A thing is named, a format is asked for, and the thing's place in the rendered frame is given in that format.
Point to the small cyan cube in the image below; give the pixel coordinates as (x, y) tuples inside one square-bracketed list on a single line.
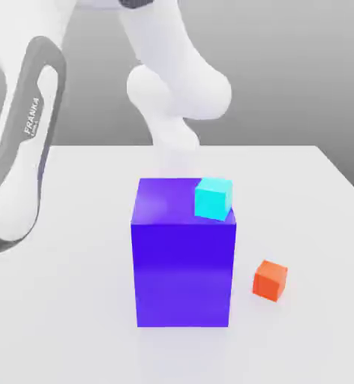
[(210, 199)]

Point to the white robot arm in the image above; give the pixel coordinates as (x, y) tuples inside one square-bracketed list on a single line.
[(177, 90)]

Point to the small orange cube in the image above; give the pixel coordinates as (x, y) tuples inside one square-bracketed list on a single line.
[(268, 282)]

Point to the large purple box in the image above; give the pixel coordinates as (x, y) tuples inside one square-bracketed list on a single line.
[(183, 270)]

